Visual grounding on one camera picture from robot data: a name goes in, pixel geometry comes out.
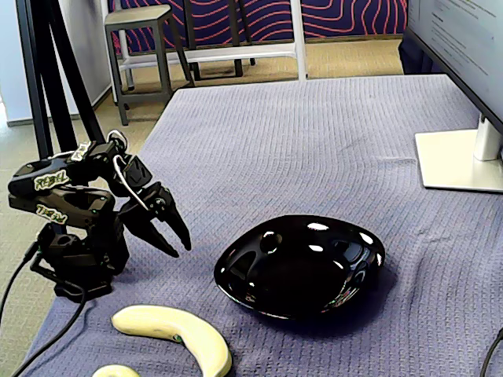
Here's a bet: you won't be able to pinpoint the yellow banana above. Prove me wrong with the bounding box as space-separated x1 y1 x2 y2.
111 305 233 377

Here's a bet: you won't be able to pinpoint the black glossy bowl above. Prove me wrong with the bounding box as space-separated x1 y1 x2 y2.
213 214 387 320

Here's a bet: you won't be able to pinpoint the black tripod stand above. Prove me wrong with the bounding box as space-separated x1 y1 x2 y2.
15 0 107 159

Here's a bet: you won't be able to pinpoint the pale yellow round fruit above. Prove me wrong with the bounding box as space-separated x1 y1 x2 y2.
92 364 141 377

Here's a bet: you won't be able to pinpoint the grey purple waffle cloth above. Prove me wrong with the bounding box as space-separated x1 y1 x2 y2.
23 74 503 377

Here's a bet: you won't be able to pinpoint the grey metal stool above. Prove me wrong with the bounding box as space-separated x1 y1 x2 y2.
104 3 196 126

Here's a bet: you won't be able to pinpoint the dark stool legs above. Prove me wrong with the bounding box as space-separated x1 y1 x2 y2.
182 0 256 82

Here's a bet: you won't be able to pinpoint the blue pink patterned panel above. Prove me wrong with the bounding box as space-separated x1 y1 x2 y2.
108 0 409 54

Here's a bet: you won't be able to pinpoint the monitor with silver stand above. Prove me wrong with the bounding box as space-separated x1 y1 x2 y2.
398 0 503 194

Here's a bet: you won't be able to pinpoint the white servo cable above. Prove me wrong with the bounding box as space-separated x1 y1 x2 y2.
108 129 152 211

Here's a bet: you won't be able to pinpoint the thick black cable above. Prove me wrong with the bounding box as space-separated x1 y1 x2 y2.
11 280 88 377

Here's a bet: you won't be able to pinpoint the thin black cable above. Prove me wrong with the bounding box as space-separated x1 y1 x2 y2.
0 240 40 327

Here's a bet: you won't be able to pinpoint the white metal table frame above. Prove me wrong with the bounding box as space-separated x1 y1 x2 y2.
116 0 309 92

